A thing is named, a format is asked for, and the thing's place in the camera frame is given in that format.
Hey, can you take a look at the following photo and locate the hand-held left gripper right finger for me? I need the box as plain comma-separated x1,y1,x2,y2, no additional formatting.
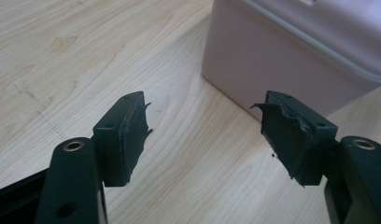
249,90,381,224

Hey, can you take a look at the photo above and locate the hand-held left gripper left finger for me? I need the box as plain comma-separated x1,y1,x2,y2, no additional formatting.
35,91,154,224

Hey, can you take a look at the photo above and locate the pink storage box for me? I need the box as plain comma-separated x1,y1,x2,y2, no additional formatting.
201,0,381,123

